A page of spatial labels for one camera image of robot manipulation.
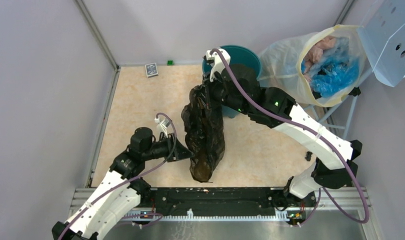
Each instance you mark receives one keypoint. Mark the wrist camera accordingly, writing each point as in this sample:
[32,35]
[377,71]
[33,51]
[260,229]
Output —
[162,125]
[217,64]

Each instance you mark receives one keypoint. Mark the translucent bag of trash bags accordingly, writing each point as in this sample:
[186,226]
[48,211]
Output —
[281,64]

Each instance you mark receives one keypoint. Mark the white cable duct strip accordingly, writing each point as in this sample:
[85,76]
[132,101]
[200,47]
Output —
[144,216]

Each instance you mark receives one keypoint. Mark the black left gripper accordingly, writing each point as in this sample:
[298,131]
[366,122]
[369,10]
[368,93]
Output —
[180,152]

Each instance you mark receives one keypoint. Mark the perforated light blue panel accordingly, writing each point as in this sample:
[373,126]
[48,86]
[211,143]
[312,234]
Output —
[383,39]

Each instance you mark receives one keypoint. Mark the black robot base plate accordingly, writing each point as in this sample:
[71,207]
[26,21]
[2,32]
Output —
[217,201]

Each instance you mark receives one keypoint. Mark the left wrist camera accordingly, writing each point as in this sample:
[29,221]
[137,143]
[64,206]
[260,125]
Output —
[162,125]

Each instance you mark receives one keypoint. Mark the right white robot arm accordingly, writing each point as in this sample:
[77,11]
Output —
[334,166]

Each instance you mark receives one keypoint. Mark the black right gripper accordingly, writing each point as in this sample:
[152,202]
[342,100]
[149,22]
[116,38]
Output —
[217,78]

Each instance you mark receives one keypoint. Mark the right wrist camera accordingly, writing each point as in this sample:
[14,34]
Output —
[217,64]

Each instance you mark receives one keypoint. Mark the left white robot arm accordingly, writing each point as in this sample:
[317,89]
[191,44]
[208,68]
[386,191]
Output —
[122,188]

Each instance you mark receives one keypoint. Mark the pink trash bag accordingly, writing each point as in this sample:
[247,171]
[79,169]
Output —
[315,54]

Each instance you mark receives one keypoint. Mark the small black plastic clip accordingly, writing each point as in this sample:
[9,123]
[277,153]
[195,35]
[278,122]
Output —
[308,156]

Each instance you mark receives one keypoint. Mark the blue trash bag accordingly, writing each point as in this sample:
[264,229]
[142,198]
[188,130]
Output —
[336,70]

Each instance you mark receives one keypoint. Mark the black trash bag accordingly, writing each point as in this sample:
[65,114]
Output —
[204,133]

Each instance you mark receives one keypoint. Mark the teal plastic trash bin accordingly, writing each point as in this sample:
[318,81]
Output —
[238,55]

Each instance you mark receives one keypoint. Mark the blue playing card box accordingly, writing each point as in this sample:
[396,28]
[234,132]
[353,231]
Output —
[151,70]

